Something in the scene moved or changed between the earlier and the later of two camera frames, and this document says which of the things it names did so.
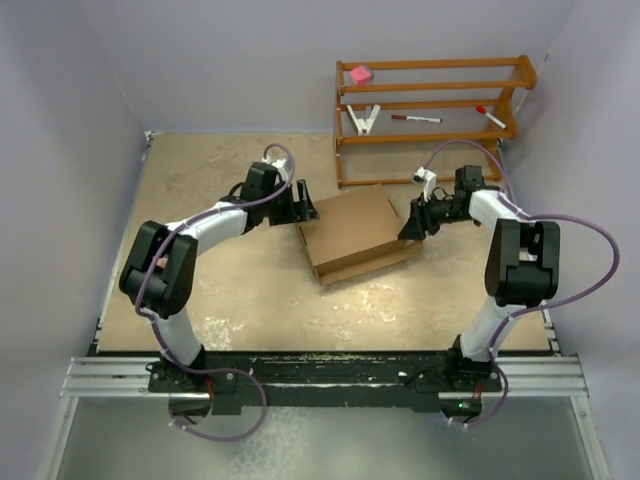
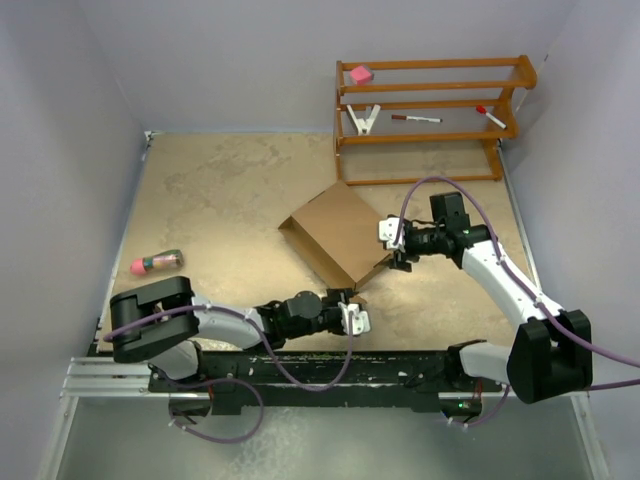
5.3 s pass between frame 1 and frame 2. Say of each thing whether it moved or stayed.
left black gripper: moved
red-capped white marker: stayed
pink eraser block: stayed
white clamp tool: stayed
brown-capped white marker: stayed
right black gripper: moved
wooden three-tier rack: stayed
